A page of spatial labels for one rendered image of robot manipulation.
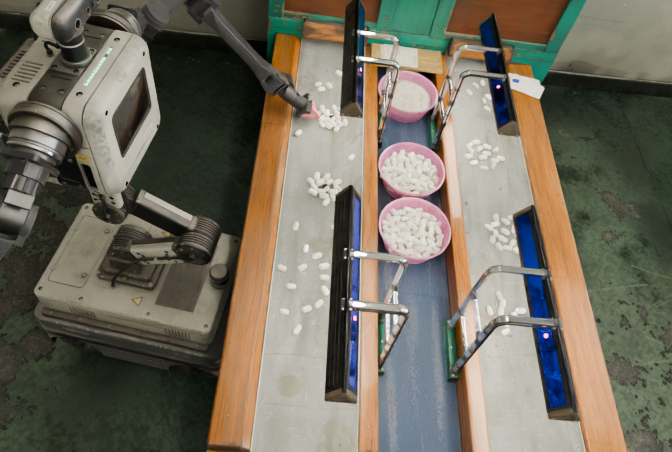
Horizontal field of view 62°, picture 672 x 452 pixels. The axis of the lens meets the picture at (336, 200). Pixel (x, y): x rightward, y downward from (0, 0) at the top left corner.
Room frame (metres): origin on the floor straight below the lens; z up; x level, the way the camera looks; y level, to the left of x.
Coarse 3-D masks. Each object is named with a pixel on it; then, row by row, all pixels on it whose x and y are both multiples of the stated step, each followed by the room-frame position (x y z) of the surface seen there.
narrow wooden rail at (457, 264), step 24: (456, 168) 1.52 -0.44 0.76; (456, 192) 1.40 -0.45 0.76; (456, 216) 1.28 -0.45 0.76; (456, 240) 1.18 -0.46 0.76; (456, 264) 1.08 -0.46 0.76; (456, 288) 0.98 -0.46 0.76; (456, 336) 0.83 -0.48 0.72; (456, 384) 0.68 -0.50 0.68; (480, 384) 0.66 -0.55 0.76; (480, 408) 0.59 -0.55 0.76; (480, 432) 0.52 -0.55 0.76
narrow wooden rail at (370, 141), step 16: (368, 48) 2.15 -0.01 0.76; (368, 64) 2.04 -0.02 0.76; (368, 80) 1.93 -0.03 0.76; (368, 96) 1.83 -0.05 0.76; (368, 112) 1.73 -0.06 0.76; (368, 128) 1.64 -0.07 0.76; (368, 144) 1.55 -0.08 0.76; (368, 160) 1.47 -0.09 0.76; (368, 176) 1.39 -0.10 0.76; (368, 192) 1.31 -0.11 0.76; (368, 208) 1.24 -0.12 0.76; (368, 224) 1.17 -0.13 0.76; (368, 240) 1.10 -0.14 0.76; (368, 272) 0.97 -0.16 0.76; (368, 288) 0.91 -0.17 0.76; (368, 320) 0.80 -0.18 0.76; (368, 336) 0.74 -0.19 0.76; (368, 352) 0.69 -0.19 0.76; (368, 368) 0.64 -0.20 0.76; (368, 384) 0.59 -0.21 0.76; (368, 400) 0.55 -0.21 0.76; (368, 416) 0.50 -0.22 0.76; (368, 432) 0.46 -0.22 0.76; (368, 448) 0.42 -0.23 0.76
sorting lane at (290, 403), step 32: (320, 64) 2.00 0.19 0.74; (320, 96) 1.79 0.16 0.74; (320, 128) 1.61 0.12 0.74; (352, 128) 1.65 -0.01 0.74; (288, 160) 1.41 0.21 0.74; (320, 160) 1.44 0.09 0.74; (288, 192) 1.25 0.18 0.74; (288, 224) 1.11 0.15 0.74; (320, 224) 1.14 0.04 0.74; (288, 256) 0.98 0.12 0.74; (320, 288) 0.89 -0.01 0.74; (288, 320) 0.75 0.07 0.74; (320, 320) 0.78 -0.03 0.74; (288, 352) 0.65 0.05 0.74; (320, 352) 0.67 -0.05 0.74; (288, 384) 0.55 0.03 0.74; (320, 384) 0.57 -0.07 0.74; (256, 416) 0.45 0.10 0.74; (288, 416) 0.46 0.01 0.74; (320, 416) 0.48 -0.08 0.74; (352, 416) 0.50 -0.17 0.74; (256, 448) 0.36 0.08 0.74; (288, 448) 0.38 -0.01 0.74; (320, 448) 0.40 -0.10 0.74; (352, 448) 0.41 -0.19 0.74
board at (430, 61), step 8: (376, 48) 2.14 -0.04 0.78; (416, 48) 2.20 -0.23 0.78; (376, 56) 2.09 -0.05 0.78; (424, 56) 2.16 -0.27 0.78; (432, 56) 2.17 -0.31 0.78; (440, 56) 2.18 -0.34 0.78; (376, 64) 2.03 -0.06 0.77; (424, 64) 2.10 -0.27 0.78; (432, 64) 2.11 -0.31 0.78; (440, 64) 2.12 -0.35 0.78; (432, 72) 2.07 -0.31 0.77; (440, 72) 2.07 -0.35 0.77
